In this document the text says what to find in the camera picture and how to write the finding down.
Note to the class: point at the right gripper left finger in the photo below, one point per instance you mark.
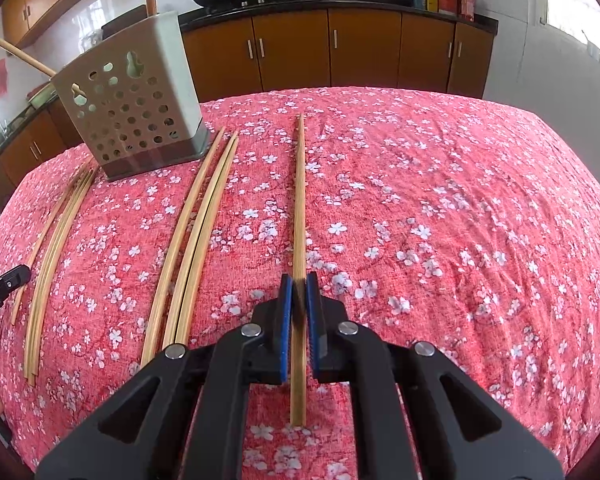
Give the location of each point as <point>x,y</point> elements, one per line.
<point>183,415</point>

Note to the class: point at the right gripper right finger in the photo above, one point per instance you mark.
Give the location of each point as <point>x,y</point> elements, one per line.
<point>416,414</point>

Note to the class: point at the dark bamboo chopstick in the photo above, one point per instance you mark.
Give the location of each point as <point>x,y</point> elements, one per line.
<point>299,326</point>

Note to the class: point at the brown lower kitchen cabinets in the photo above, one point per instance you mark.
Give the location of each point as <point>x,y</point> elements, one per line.
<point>291,45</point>

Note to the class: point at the green basin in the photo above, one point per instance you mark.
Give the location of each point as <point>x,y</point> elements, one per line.
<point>38,97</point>

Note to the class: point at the red floral tablecloth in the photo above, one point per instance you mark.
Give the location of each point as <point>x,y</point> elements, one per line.
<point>465,223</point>

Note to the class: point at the grey perforated utensil holder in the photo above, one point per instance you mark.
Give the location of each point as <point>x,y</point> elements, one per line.
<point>133,101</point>

